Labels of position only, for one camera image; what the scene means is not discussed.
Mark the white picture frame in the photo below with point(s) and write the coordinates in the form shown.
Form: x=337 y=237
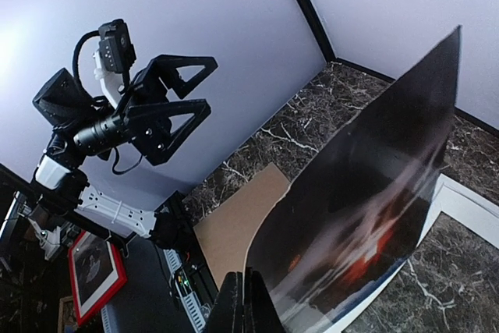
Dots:
x=450 y=283

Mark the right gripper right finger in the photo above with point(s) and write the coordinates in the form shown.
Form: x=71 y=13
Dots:
x=261 y=316

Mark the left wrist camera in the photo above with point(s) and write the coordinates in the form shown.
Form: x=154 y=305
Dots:
x=113 y=52

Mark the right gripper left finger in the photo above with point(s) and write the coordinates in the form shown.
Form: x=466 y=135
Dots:
x=227 y=312

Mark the right black corner post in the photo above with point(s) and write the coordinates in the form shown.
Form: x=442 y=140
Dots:
x=317 y=29

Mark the small green circuit board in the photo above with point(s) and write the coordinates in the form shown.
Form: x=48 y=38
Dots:
x=182 y=282

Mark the brown cardboard backing board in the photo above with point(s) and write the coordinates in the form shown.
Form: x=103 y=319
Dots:
x=226 y=234

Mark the dark landscape photo print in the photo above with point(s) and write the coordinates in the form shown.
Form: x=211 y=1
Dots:
x=356 y=211

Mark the red framed picture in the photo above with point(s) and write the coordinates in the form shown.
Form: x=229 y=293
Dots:
x=96 y=273

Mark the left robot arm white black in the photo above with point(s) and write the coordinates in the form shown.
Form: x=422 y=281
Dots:
x=85 y=126

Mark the white mat board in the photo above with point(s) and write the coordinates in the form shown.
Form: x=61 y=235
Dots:
x=467 y=208

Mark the white slotted cable duct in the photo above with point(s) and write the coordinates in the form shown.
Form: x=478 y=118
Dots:
x=191 y=303

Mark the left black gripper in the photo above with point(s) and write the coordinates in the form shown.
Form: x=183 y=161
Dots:
x=158 y=127

